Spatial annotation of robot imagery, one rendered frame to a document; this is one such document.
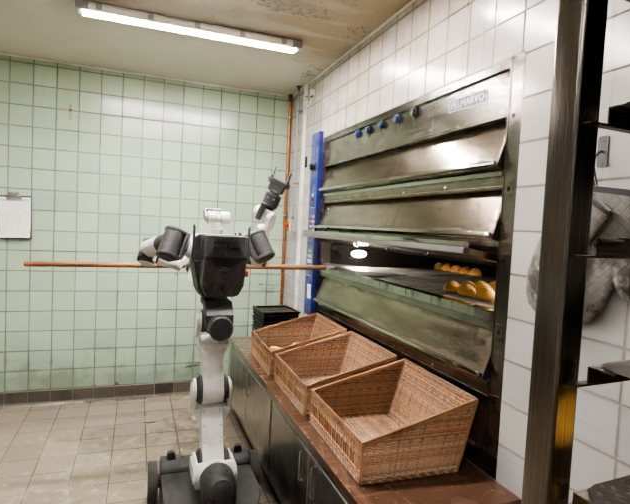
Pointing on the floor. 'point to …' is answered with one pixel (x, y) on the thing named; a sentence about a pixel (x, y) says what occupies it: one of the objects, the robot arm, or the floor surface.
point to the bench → (256, 405)
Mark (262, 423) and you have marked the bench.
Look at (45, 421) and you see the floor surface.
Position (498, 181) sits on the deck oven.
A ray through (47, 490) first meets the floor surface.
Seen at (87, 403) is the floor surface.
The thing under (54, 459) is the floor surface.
